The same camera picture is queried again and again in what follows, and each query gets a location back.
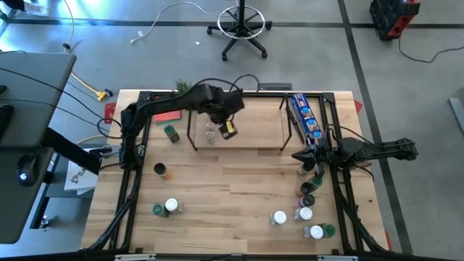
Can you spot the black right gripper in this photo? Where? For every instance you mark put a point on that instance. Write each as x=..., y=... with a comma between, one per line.
x=326, y=154

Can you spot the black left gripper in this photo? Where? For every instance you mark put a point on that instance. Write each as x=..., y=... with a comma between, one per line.
x=232, y=100

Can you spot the black-lid green herb jar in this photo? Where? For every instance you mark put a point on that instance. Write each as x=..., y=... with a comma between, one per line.
x=304, y=169

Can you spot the small saffron glass jar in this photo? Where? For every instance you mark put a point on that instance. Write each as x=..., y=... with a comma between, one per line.
x=229, y=131

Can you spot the small cork-lid glass jar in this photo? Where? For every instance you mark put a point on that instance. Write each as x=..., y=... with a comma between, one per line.
x=210, y=126
x=210, y=137

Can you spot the green-lid herb jar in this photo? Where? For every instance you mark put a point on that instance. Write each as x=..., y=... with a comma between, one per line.
x=328, y=230
x=316, y=181
x=159, y=209
x=171, y=133

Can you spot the white-lid spice jar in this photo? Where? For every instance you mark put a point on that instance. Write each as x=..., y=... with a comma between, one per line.
x=172, y=205
x=279, y=217
x=314, y=232
x=303, y=214

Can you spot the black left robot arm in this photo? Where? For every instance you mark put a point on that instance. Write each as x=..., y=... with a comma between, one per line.
x=163, y=103

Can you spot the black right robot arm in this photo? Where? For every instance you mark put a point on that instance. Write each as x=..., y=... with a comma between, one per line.
x=380, y=148

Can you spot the blue plastic wrap box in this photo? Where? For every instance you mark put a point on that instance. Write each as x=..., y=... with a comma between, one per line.
x=306, y=116

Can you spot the small potted green plant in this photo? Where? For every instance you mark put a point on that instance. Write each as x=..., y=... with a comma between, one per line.
x=182, y=86

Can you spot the green paper sheet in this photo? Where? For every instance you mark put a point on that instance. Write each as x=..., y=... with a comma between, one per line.
x=170, y=123

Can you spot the red folder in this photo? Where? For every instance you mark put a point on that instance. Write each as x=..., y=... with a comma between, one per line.
x=167, y=116

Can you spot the dark gray box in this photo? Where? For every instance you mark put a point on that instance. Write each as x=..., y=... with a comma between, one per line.
x=274, y=86

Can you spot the office stool base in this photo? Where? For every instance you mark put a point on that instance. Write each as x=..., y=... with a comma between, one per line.
x=241, y=32

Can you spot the white printed paper sheet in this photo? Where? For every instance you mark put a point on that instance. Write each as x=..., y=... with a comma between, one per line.
x=78, y=179

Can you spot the red and black tool case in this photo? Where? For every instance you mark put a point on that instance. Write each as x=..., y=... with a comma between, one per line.
x=388, y=14

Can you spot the gray desk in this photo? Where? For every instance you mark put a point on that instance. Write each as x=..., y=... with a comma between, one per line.
x=32, y=108

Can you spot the black computer mouse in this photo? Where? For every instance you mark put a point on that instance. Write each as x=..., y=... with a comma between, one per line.
x=27, y=168

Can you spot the black keyboard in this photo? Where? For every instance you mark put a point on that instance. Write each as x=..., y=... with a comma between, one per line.
x=5, y=121

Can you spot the wooden shelf black frame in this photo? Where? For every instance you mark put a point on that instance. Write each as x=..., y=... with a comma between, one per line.
x=257, y=123

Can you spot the black aluminium table frame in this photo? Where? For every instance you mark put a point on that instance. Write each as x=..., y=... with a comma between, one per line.
x=329, y=97

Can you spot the red corner bracket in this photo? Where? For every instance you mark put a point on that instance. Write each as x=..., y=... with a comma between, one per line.
x=109, y=112
x=357, y=106

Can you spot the silver bracket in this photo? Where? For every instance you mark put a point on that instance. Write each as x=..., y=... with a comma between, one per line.
x=337, y=258
x=135, y=257

